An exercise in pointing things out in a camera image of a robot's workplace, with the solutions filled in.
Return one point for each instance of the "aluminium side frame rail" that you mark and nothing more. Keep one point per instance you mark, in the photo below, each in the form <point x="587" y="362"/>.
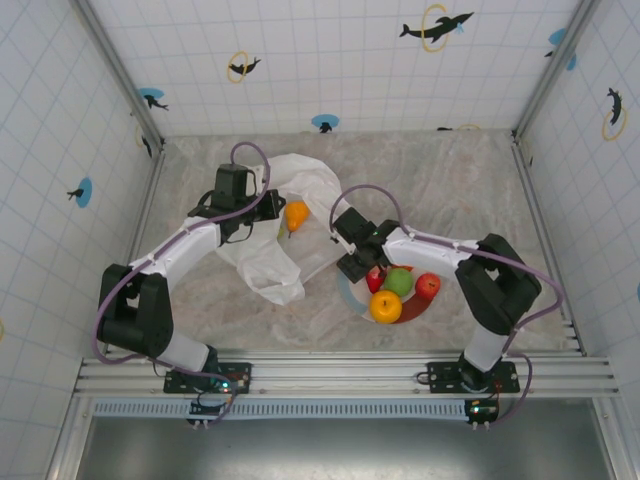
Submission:
<point x="545" y="235"/>
<point x="150" y="200"/>

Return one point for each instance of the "white plastic bag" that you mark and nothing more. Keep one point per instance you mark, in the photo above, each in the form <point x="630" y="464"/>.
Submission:
<point x="270" y="270"/>

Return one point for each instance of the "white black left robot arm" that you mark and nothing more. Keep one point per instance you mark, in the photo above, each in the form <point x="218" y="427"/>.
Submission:
<point x="175" y="245"/>

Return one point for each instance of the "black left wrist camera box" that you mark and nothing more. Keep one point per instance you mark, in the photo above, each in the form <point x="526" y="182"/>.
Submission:
<point x="232" y="181"/>

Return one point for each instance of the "aluminium rail beam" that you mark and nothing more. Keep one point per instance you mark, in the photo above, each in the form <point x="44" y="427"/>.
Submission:
<point x="340" y="375"/>

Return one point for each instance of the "grey metal sheet panel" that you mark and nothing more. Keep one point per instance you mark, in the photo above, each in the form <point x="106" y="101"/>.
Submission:
<point x="350" y="450"/>

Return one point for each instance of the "small controller circuit board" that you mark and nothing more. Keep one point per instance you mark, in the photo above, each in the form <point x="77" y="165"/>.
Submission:
<point x="207" y="410"/>
<point x="480" y="411"/>

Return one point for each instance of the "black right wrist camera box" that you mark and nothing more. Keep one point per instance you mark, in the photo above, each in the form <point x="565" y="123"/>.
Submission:
<point x="352" y="222"/>

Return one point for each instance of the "aluminium frame corner post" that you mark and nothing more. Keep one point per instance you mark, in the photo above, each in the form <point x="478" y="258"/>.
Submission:
<point x="120" y="75"/>
<point x="555" y="65"/>

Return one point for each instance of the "red apple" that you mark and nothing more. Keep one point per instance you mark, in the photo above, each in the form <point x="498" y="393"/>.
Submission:
<point x="428" y="286"/>

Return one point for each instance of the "yellow orange pear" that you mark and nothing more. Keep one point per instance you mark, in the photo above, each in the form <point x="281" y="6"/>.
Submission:
<point x="296" y="212"/>

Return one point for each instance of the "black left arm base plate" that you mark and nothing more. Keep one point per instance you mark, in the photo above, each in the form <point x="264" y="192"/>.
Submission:
<point x="240" y="375"/>

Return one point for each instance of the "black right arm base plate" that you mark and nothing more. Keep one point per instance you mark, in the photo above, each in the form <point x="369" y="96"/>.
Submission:
<point x="442" y="375"/>

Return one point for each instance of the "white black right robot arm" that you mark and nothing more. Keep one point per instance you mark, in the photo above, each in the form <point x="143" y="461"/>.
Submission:
<point x="425" y="252"/>

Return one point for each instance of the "small red fruit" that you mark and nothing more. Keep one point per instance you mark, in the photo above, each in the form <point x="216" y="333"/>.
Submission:
<point x="374" y="282"/>

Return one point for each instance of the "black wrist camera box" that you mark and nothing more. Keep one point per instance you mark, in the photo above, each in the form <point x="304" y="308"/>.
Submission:
<point x="232" y="181"/>
<point x="352" y="222"/>

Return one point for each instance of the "green apple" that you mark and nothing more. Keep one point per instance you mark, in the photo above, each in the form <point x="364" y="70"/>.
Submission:
<point x="399" y="282"/>

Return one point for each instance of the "white plate with coloured rim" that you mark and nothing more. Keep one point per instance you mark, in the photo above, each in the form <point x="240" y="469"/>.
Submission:
<point x="410" y="310"/>

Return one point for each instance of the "blue circle animal wall decal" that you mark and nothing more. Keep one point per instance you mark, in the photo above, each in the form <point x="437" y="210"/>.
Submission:
<point x="325" y="124"/>
<point x="150" y="97"/>
<point x="82" y="192"/>
<point x="557" y="36"/>

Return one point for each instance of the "orange fruit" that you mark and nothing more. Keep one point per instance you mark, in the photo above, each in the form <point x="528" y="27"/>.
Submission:
<point x="385" y="306"/>

